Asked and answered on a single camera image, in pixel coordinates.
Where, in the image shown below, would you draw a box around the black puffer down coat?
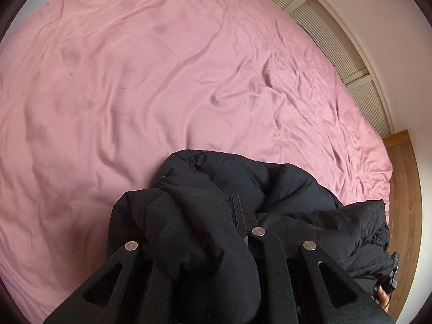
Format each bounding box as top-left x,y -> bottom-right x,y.
107,150 -> 393,323

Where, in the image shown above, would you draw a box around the beige slatted headboard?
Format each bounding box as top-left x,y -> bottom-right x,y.
271,0 -> 393,137

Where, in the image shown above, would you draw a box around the wooden bed side frame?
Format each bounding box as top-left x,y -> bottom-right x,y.
383,130 -> 423,320

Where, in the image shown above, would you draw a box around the person's right hand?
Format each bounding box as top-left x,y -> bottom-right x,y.
375,286 -> 390,313

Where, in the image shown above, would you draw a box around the pink bed sheet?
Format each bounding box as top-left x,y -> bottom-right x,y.
1,0 -> 392,323

